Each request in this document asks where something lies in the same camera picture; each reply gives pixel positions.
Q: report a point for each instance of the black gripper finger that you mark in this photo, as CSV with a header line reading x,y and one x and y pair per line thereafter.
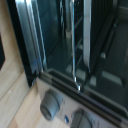
x,y
1,57

